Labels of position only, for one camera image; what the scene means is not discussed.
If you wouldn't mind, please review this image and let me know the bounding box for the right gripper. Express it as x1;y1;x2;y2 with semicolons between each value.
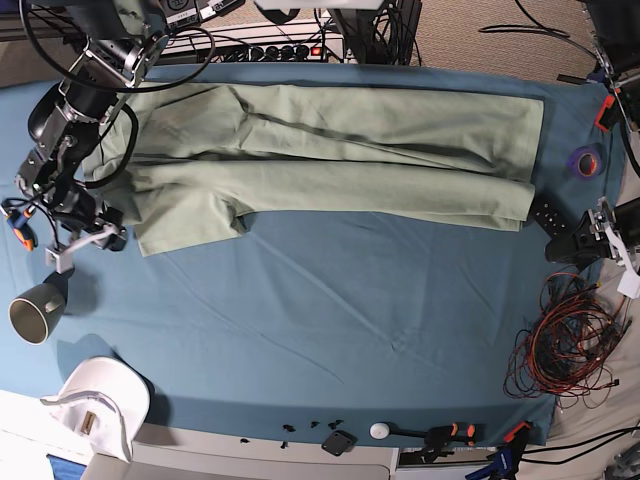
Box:
14;149;128;252

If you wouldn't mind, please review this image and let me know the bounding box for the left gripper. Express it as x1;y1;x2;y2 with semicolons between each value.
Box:
545;197;639;273

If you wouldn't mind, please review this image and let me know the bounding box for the light green T-shirt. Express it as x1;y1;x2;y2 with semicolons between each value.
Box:
82;83;544;256

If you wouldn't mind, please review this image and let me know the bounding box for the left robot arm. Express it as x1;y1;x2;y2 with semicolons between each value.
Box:
545;1;639;271

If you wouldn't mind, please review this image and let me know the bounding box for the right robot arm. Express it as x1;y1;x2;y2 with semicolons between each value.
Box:
4;1;170;251

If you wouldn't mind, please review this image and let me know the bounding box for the black remote control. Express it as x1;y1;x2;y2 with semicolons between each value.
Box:
528;192;578;239

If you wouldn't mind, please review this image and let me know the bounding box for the purple tape roll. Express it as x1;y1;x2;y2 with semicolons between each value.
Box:
566;145;603;180

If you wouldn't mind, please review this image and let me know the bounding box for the grey ceramic mug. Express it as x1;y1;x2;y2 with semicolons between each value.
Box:
8;283;66;345

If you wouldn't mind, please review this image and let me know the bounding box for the black orange clamp top right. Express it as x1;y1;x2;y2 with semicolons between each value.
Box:
594;94;620;132

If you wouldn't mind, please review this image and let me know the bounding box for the black computer mouse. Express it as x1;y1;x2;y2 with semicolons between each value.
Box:
27;90;57;142

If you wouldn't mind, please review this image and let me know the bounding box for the white baseball cap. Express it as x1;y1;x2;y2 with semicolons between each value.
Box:
40;356;150;463

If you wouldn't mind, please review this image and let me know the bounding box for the blue black clamp bottom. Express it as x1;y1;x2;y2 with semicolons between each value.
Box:
465;421;532;480

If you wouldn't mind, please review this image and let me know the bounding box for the black orange bar clamp bottom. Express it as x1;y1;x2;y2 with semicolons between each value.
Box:
390;423;477;450

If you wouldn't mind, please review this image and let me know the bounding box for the blue table cloth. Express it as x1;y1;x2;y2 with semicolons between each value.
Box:
0;63;635;447

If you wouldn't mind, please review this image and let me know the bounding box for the white round puck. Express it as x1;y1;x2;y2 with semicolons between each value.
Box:
369;422;391;440

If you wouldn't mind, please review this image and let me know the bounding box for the white power strip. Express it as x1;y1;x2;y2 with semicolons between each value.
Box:
213;42;343;63

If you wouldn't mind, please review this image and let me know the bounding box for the black square plate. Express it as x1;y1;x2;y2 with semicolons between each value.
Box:
321;430;357;457

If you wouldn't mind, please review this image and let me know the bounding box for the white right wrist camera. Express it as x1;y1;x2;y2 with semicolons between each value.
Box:
45;244;74;274

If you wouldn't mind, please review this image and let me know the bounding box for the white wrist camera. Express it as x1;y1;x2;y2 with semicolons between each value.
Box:
617;270;640;299
45;244;74;274

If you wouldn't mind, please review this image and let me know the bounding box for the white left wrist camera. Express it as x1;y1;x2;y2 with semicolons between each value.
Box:
617;270;640;299

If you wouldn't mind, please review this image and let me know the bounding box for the orange blue handled screwdriver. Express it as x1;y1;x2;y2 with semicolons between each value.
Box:
1;199;38;251

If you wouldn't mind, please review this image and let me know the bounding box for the red black wire bundle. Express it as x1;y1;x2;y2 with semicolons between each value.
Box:
502;248;640;412

